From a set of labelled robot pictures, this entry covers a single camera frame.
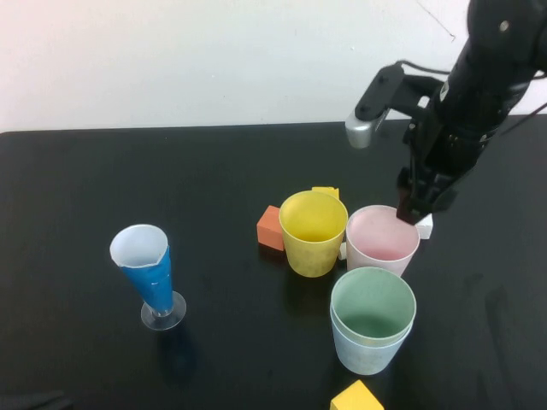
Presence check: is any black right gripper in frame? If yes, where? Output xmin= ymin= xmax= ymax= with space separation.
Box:
xmin=395 ymin=83 xmax=516 ymax=226

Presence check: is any notched yellow foam cube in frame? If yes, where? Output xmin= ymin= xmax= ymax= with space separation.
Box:
xmin=310 ymin=185 xmax=341 ymax=201

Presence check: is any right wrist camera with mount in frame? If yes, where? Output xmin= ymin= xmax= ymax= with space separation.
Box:
xmin=344 ymin=61 xmax=450 ymax=149

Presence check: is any blue plastic cup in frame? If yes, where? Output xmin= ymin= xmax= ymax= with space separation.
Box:
xmin=330 ymin=307 xmax=415 ymax=377

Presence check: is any green plastic cup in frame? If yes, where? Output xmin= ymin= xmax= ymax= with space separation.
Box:
xmin=330 ymin=266 xmax=417 ymax=348

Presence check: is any white foam cube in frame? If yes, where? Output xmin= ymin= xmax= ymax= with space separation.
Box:
xmin=416 ymin=213 xmax=434 ymax=240

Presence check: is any orange foam cube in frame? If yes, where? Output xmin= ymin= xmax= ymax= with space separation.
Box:
xmin=256 ymin=204 xmax=285 ymax=251

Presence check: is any plain yellow foam cube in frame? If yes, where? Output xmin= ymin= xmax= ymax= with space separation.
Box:
xmin=329 ymin=379 xmax=385 ymax=410

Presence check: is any thin black cable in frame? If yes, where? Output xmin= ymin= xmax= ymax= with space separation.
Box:
xmin=397 ymin=60 xmax=455 ymax=81

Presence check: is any pink plastic cup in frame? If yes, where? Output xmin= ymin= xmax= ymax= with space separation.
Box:
xmin=344 ymin=204 xmax=421 ymax=278

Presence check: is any blue-wrapped clear measuring glass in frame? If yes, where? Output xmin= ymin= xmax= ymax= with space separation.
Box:
xmin=109 ymin=224 xmax=188 ymax=332

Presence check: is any yellow plastic cup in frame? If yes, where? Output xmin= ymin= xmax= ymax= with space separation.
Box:
xmin=278 ymin=190 xmax=349 ymax=278

